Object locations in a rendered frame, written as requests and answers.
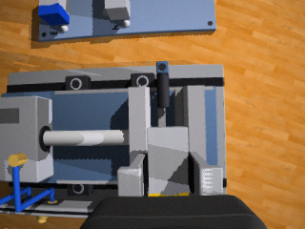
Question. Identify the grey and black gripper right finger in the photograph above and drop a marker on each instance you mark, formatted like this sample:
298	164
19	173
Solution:
204	179

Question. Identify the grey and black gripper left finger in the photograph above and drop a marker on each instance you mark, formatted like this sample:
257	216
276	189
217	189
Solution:
133	181

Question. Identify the grey metal blank with green end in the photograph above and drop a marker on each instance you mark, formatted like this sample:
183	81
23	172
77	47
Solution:
118	9

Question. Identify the grey metal block with yellow end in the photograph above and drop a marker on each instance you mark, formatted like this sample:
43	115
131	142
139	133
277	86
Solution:
168	161

